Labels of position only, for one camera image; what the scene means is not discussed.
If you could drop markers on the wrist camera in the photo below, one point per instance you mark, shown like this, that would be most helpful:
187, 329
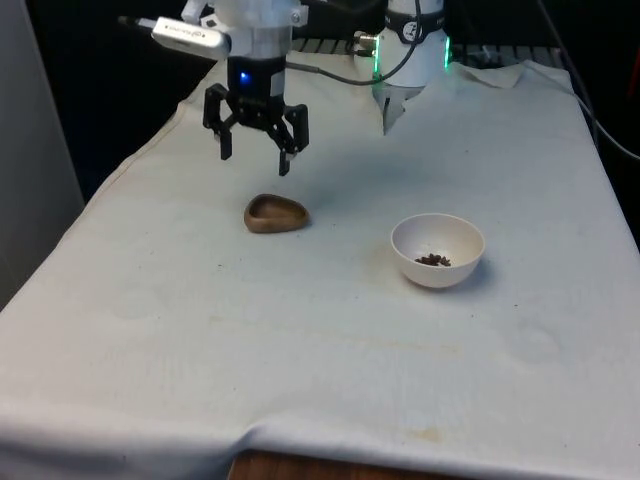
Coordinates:
190, 37

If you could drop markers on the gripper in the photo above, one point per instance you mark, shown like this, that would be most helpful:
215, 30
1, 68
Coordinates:
255, 80

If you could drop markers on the white bowl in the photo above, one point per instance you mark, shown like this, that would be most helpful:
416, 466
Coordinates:
435, 277

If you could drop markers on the coffee beans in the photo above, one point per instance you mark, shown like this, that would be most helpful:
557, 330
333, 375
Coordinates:
433, 259

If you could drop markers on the pale grey panel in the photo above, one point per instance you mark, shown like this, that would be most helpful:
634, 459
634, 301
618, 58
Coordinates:
30, 150

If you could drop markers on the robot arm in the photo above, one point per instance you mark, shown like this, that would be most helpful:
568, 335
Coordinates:
410, 60

